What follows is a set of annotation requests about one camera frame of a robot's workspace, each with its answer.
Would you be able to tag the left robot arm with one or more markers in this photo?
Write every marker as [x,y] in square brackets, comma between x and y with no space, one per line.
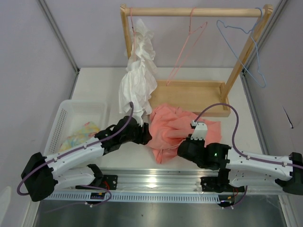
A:
[43,175]

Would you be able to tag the white plastic basket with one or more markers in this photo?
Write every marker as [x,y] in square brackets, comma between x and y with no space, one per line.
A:
[71,115]

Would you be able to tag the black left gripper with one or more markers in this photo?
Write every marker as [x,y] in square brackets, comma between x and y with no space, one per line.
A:
[144,136]

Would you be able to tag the blue wire hanger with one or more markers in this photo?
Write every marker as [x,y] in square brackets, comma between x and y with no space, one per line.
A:
[250,45]

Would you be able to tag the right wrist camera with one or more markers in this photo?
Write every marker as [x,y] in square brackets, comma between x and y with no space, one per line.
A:
[200,130]

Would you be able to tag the white garment on hanger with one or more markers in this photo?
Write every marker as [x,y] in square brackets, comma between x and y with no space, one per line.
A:
[139,82]

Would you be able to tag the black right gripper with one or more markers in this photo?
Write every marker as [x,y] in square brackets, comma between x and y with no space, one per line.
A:
[188,139]

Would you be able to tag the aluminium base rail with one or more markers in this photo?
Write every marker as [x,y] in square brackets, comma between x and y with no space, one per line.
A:
[151,186]

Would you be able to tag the wooden clothes rack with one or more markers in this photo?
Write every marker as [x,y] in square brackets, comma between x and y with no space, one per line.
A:
[192,95]

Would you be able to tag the pink hanger with white garment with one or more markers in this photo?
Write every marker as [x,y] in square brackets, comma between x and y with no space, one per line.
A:
[133,33]

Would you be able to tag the pastel floral cloth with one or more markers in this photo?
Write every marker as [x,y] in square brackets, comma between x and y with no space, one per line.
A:
[84,133]

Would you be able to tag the pink skirt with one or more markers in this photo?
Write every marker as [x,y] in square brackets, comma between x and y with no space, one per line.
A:
[169,126]

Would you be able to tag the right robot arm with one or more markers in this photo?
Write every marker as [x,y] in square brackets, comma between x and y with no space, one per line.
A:
[239,169]

